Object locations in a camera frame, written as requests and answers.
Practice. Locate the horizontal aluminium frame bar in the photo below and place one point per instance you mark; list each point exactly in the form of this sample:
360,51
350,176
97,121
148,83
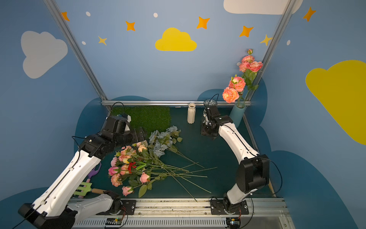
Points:
150,103

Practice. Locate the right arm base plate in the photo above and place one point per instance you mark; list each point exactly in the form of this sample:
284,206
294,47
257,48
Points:
224,207

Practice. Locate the teal cylinder vase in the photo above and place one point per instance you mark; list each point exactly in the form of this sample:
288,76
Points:
237,113

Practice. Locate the two-bloom coral rose stem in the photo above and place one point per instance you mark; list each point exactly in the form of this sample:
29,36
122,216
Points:
234,92

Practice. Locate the clear glass vase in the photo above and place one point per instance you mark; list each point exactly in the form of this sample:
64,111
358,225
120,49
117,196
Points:
208,103

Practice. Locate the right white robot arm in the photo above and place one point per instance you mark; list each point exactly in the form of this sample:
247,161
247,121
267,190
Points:
253,171

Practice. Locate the purple toy garden rake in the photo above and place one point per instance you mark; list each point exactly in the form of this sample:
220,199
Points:
89,176

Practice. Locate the pink rose spray stem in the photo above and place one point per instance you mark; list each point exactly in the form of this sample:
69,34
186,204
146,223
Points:
246,61

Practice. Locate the coral pink rose stem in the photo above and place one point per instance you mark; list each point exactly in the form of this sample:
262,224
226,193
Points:
250,75

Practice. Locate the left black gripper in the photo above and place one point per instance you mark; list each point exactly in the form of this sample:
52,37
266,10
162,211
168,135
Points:
140,135

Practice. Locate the red flower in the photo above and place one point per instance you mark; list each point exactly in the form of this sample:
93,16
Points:
131,166

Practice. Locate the green artificial grass mat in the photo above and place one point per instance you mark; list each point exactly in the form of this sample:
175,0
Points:
150,118

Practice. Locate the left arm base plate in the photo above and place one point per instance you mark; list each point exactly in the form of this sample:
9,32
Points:
123,206

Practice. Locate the blue grey fabric flowers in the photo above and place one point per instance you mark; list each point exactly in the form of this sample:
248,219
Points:
160,142

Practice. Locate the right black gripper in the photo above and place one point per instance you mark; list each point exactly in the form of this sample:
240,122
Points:
206,130

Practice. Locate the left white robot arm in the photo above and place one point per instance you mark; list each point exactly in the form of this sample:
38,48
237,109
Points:
51,210

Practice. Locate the white ribbed ceramic vase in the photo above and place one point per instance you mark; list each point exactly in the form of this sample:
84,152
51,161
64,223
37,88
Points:
191,113

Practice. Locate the green toy garden fork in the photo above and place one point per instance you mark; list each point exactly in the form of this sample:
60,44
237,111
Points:
85,188

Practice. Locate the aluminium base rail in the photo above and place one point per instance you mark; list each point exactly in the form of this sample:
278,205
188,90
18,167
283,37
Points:
186,213

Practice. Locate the pink flower bouquet pile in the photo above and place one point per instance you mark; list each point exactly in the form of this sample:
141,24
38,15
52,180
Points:
149,169

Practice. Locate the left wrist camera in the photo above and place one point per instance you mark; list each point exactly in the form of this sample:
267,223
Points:
127,120

